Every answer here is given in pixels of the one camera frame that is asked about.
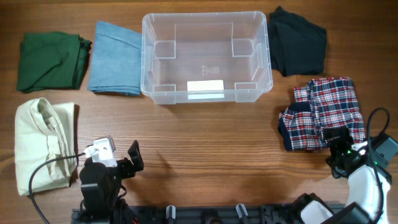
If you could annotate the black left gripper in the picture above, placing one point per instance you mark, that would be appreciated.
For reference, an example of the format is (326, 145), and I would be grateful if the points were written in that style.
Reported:
(130, 170)

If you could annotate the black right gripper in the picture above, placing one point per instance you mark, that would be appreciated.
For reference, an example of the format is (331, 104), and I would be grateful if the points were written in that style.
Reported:
(345, 139)

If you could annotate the red navy plaid garment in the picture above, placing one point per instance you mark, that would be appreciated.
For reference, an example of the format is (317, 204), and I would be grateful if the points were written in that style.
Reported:
(324, 103)

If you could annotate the black garment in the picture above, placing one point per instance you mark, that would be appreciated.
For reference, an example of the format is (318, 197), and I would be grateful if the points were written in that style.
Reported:
(297, 46)

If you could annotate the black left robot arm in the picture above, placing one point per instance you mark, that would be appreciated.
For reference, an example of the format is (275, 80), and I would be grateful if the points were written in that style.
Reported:
(101, 183)

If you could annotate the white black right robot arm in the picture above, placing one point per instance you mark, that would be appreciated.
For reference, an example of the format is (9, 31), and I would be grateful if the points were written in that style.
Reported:
(364, 166)

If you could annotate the blue folded towel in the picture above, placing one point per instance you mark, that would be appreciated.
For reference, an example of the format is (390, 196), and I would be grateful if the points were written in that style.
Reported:
(116, 60)

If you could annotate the white label in bin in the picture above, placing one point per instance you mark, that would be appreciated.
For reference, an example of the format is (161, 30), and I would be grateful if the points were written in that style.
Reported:
(203, 86)

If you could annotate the cream folded garment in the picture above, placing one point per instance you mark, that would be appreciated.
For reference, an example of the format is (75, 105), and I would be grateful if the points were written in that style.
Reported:
(43, 132)

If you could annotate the clear plastic storage bin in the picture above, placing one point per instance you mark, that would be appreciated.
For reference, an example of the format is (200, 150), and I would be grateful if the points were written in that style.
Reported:
(182, 47)

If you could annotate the green folded garment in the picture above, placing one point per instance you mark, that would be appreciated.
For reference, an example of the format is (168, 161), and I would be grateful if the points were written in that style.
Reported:
(52, 60)

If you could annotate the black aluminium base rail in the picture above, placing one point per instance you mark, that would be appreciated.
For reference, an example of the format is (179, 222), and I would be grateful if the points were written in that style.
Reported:
(264, 214)

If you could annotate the left clear rail clip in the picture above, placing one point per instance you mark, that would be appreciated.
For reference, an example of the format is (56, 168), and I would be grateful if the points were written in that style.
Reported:
(170, 212)

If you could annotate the clear rail clip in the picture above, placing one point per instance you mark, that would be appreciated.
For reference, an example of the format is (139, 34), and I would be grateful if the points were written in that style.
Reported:
(241, 211)
(170, 212)

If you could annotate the right clear rail clip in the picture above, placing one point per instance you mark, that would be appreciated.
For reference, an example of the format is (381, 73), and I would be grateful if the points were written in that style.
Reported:
(241, 211)

